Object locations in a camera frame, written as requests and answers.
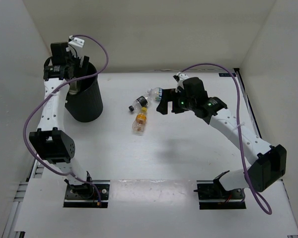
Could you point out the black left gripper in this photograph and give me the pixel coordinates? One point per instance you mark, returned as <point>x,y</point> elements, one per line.
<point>79,72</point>

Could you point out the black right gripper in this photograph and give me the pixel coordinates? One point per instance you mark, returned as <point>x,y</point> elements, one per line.
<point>170,95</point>

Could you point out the large clear bottle orange label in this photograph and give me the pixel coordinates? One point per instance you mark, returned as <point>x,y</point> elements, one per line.
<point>74,88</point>

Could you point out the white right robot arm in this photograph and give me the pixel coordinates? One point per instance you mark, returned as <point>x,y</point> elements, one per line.
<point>267,162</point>

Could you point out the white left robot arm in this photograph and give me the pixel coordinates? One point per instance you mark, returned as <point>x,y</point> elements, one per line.
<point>70,82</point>

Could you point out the black plastic bin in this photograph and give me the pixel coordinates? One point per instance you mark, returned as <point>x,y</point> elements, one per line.
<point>86,105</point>

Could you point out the clear bottle blue label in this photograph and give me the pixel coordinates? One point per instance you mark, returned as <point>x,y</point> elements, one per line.
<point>155,93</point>

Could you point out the clear bottle black label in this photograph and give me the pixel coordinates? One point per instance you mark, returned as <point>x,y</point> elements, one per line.
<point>140,102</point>

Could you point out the clear bottle yellow cap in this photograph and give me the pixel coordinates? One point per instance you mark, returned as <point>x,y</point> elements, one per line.
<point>140,121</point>

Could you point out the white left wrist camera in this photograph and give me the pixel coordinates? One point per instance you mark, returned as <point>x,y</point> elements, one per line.
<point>76,43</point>

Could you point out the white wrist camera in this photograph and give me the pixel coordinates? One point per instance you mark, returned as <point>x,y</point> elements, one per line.
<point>76,43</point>
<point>180,77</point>

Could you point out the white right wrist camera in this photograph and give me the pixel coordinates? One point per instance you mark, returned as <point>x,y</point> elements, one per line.
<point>180,77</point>

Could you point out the aluminium frame rail right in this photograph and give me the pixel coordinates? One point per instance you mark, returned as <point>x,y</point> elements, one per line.
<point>257,129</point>

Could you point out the aluminium frame rail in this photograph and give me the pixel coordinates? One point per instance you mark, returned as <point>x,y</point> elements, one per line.
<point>257,129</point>
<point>9,232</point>

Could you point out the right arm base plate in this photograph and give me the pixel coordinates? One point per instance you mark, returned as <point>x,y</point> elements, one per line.
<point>212,198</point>

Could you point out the aluminium frame rail left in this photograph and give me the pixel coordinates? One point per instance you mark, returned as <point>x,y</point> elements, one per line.
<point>9,232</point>

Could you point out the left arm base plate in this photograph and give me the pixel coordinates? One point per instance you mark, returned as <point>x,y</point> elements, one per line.
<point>84,197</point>

